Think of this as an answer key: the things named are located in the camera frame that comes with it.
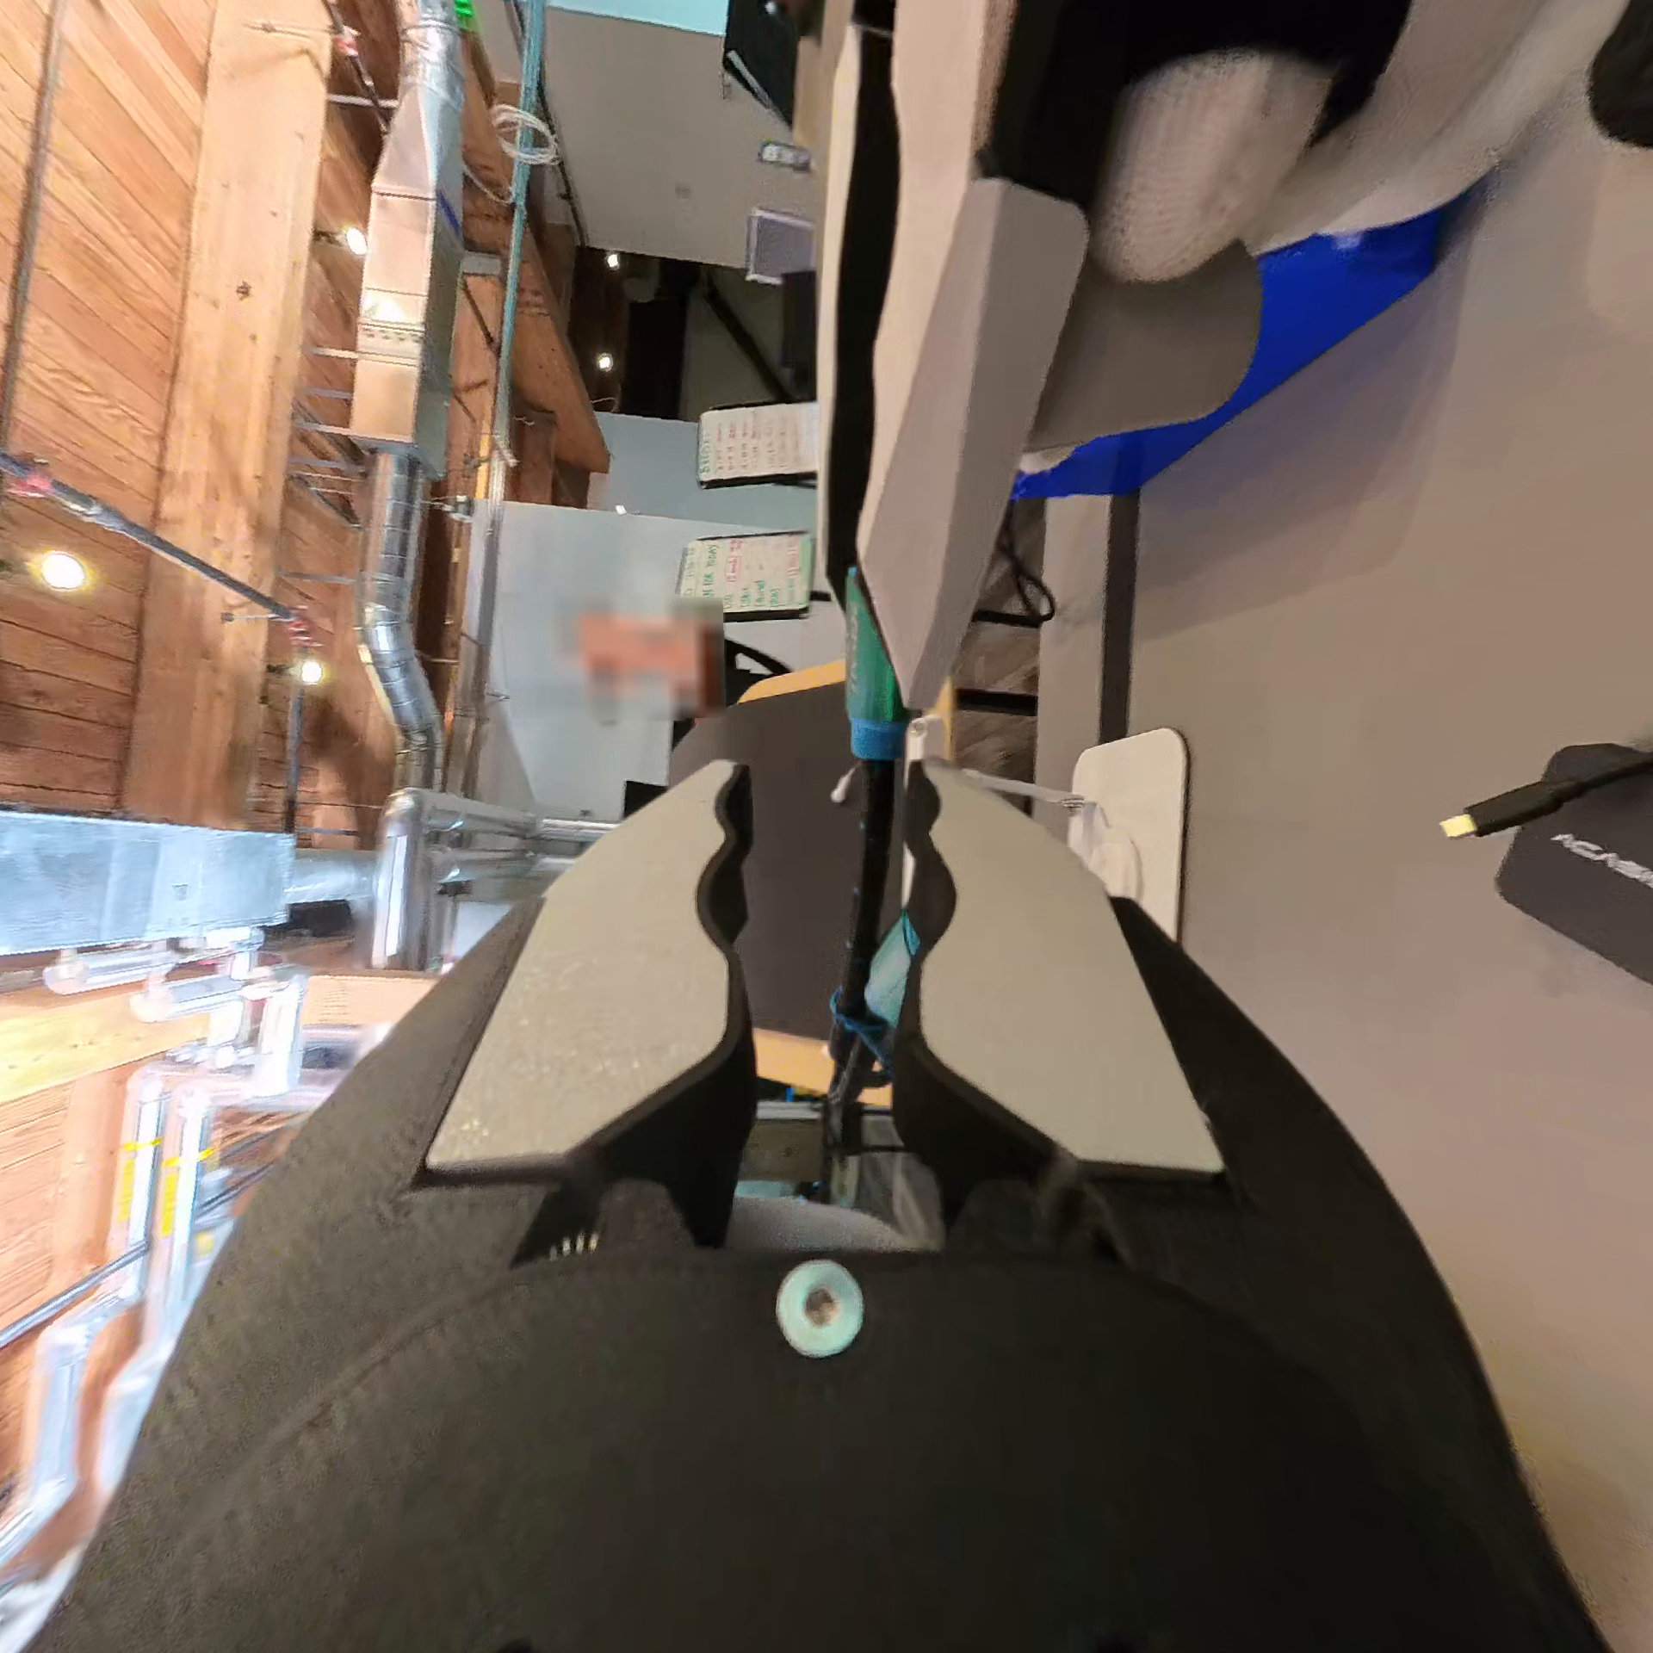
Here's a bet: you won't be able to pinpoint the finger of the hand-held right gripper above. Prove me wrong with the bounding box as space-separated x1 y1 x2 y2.
856 176 1088 713
817 0 905 577

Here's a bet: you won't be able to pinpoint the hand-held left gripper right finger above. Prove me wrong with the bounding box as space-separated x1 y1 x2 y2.
891 760 1228 1248

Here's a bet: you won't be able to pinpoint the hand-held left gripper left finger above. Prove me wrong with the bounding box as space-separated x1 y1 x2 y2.
421 760 762 1252

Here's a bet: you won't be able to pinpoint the braided hdmi cable green plugs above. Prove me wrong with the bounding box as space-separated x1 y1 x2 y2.
827 565 935 1171

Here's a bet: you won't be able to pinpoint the black usb hub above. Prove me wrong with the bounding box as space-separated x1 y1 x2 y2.
1437 740 1653 994

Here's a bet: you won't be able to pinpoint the person's right hand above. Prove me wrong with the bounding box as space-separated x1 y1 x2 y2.
1094 0 1557 286

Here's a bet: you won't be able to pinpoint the handwritten whiteboard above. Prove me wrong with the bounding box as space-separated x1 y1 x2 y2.
675 528 821 622
695 400 823 493

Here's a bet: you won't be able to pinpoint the wooden book stand white base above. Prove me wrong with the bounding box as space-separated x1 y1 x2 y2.
665 656 1193 1116

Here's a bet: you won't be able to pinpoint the blue plastic bin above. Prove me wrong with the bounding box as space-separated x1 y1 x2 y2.
1012 207 1454 504

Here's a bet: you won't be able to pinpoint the silver ventilation duct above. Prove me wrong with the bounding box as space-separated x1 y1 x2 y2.
346 0 472 796

